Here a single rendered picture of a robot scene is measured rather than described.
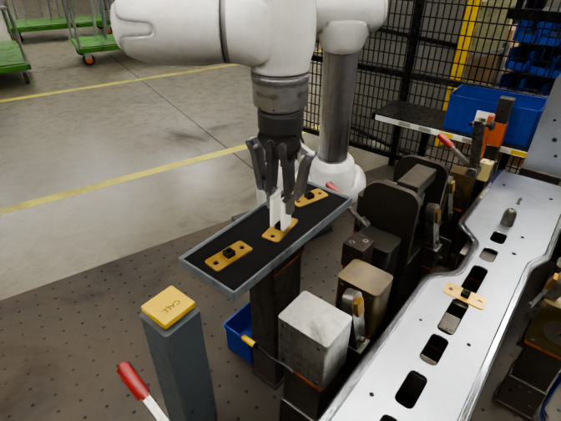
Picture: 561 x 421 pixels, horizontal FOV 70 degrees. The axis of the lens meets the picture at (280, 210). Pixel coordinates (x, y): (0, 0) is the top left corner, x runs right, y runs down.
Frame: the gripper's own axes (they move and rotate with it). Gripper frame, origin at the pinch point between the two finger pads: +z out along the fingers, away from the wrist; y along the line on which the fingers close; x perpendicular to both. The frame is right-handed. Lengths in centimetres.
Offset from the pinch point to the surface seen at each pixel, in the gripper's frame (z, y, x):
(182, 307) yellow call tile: 4.4, -3.1, -25.1
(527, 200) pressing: 21, 45, 67
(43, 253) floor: 120, -194, 39
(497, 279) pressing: 20, 41, 26
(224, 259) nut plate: 4.1, -3.9, -13.0
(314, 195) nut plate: 3.6, 0.9, 13.3
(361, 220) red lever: 10.9, 10.4, 19.6
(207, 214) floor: 121, -132, 125
